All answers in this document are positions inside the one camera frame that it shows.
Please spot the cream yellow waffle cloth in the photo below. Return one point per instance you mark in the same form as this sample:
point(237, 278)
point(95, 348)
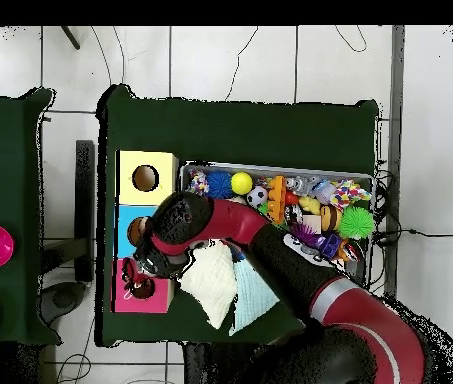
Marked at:
point(210, 280)

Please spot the mint green waffle cloth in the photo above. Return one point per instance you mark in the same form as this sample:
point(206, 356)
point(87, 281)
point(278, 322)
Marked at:
point(252, 298)

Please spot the orange striped tiger plush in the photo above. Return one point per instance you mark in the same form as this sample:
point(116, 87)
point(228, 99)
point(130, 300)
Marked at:
point(136, 282)

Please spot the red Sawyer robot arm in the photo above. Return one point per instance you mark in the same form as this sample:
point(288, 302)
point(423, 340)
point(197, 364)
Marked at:
point(354, 328)

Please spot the wooden box with three holes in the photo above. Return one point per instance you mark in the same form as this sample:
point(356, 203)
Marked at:
point(142, 180)

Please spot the clear mesh bin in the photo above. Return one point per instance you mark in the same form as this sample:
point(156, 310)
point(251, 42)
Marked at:
point(362, 268)

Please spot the blue spiky rubber ball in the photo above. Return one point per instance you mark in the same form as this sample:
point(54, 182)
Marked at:
point(220, 185)

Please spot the yellow ball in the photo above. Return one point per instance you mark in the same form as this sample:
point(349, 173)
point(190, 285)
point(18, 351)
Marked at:
point(242, 183)

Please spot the small soccer ball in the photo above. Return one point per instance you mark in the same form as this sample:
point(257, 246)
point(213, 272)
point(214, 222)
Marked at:
point(257, 197)

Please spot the purple spiky monster toy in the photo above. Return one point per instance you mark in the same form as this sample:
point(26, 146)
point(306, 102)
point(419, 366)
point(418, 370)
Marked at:
point(306, 236)

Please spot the dark green tablecloth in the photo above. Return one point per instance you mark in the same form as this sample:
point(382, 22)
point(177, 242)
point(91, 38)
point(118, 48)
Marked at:
point(242, 128)

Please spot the green spiky rubber ball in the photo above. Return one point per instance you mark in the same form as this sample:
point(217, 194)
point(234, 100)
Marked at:
point(357, 222)

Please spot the green covered side table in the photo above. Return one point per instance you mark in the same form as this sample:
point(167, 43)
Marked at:
point(2, 160)

